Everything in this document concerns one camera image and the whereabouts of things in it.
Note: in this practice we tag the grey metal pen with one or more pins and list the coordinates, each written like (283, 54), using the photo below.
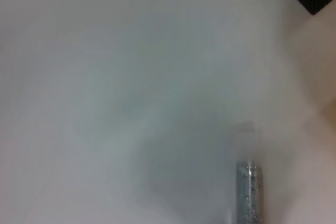
(249, 195)

